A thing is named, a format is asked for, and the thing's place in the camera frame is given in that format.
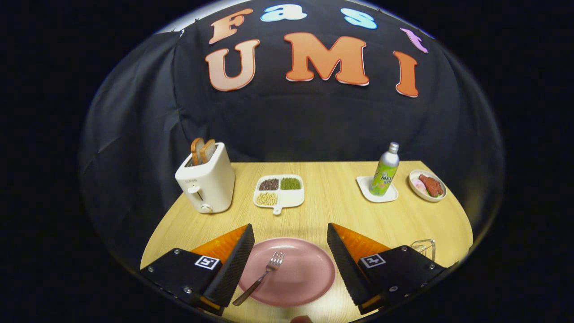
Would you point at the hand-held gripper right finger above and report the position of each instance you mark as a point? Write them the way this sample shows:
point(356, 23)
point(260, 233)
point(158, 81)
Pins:
point(345, 264)

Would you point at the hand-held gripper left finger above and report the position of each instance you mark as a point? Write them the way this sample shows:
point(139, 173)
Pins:
point(235, 264)

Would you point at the pink round plate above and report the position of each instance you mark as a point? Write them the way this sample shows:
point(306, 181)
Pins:
point(300, 273)

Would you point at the white square coaster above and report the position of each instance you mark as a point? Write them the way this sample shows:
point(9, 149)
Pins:
point(365, 190)

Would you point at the white toaster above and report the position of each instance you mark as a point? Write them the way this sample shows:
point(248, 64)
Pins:
point(210, 184)

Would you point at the white divided bean dish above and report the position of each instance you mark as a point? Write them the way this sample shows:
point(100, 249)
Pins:
point(291, 197)

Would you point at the green soda bottle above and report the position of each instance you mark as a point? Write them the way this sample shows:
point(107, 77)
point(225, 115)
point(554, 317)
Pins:
point(384, 177)

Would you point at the oval plate with meat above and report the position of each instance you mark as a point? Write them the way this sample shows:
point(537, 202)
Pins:
point(430, 186)

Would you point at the toasted bread slice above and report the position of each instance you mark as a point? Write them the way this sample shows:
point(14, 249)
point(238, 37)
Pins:
point(196, 150)
point(208, 150)

